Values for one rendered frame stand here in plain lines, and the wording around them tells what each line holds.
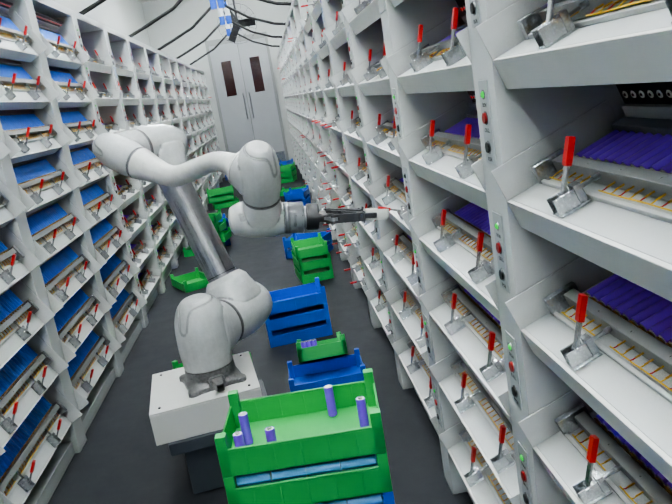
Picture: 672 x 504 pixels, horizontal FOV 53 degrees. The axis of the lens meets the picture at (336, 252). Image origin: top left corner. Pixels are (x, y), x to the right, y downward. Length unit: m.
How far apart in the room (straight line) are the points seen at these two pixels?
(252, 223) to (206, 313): 0.36
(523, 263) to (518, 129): 0.19
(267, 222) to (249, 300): 0.44
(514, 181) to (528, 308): 0.19
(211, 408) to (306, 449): 0.86
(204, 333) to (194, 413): 0.23
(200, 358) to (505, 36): 1.43
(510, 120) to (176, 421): 1.43
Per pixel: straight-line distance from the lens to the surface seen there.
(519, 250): 1.03
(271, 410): 1.46
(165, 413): 2.10
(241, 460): 1.29
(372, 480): 1.31
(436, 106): 1.69
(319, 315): 3.23
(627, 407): 0.83
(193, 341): 2.10
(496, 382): 1.34
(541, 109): 1.02
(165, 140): 2.29
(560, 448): 1.12
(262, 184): 1.78
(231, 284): 2.23
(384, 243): 2.42
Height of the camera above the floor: 1.12
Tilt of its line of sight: 13 degrees down
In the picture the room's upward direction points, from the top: 9 degrees counter-clockwise
